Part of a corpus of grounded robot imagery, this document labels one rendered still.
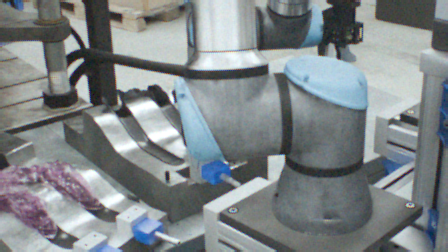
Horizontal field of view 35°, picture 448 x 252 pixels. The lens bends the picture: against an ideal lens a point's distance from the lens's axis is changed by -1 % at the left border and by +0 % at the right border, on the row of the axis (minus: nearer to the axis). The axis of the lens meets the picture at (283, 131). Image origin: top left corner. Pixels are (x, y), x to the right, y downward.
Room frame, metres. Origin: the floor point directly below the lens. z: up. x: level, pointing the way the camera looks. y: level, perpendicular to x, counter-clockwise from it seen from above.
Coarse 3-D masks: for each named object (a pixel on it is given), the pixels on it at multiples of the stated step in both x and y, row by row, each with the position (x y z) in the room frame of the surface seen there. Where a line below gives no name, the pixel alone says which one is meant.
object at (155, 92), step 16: (128, 96) 1.60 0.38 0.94; (144, 96) 1.61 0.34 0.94; (160, 96) 1.63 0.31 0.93; (128, 112) 1.54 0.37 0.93; (176, 112) 1.58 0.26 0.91; (128, 128) 1.49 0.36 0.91; (176, 128) 1.53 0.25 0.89; (144, 144) 1.46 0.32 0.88; (160, 160) 1.37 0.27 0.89; (176, 160) 1.38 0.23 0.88
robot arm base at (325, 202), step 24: (288, 168) 0.91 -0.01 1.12; (312, 168) 0.88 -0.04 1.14; (336, 168) 0.87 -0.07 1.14; (360, 168) 0.90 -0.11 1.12; (288, 192) 0.89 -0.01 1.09; (312, 192) 0.87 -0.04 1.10; (336, 192) 0.87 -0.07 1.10; (360, 192) 0.89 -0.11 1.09; (288, 216) 0.88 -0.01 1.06; (312, 216) 0.86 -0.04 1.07; (336, 216) 0.87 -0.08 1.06; (360, 216) 0.88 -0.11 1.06
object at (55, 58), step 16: (48, 0) 1.88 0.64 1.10; (48, 16) 1.88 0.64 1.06; (48, 48) 1.88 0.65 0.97; (64, 48) 1.91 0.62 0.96; (48, 64) 1.88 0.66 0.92; (64, 64) 1.90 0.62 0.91; (48, 80) 1.89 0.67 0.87; (64, 80) 1.89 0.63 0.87; (48, 96) 1.87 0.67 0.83; (64, 96) 1.87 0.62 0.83
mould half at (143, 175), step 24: (72, 120) 1.63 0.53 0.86; (96, 120) 1.48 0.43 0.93; (144, 120) 1.52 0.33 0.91; (72, 144) 1.60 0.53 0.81; (96, 144) 1.49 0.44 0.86; (120, 144) 1.44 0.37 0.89; (168, 144) 1.45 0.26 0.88; (120, 168) 1.41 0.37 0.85; (144, 168) 1.33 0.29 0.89; (168, 168) 1.33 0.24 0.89; (240, 168) 1.37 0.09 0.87; (264, 168) 1.42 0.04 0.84; (144, 192) 1.33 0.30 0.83; (168, 192) 1.26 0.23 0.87; (192, 192) 1.29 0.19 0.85; (216, 192) 1.33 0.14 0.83; (168, 216) 1.26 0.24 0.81
